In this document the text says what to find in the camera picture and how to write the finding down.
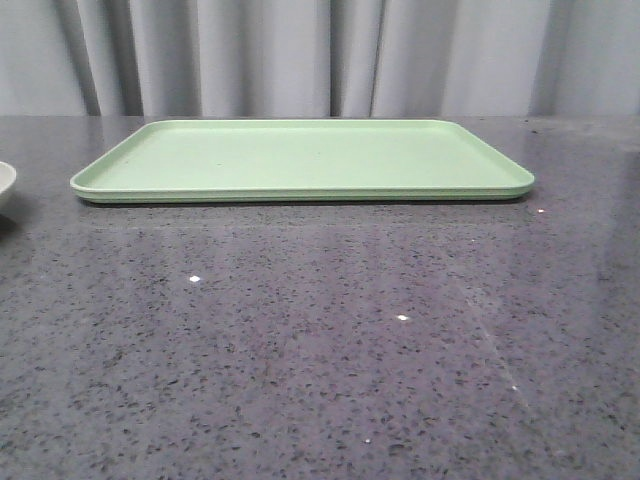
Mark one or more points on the white round plate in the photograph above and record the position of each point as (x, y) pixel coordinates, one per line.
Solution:
(8, 178)

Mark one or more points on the light green plastic tray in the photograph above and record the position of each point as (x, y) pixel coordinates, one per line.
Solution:
(301, 160)

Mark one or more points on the grey pleated curtain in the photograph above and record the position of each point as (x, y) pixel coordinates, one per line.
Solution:
(319, 58)

